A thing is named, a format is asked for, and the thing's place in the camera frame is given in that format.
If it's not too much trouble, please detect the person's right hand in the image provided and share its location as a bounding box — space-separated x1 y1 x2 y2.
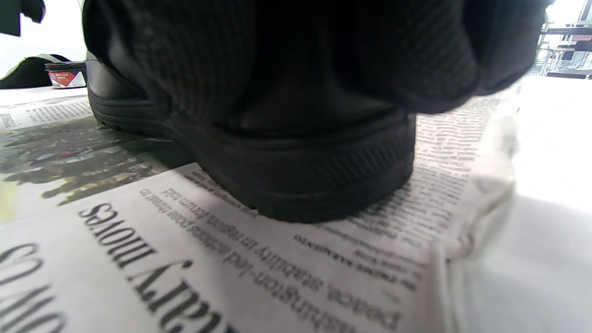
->
134 0 551 126

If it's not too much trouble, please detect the black leather shoe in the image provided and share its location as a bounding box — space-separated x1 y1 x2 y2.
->
82 0 417 223

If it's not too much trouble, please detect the black shoe polish jar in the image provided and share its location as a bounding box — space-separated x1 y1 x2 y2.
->
45 62 87 89

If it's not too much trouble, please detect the newspaper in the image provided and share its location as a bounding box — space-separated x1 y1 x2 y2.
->
0 86 523 333

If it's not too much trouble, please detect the grey white polishing mitt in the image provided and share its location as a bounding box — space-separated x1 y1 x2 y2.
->
0 54 72 90

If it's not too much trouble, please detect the person's left forearm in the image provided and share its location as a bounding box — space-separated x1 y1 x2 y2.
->
0 0 46 37

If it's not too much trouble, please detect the metal rack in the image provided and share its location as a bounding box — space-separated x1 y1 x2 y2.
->
536 9 592 79

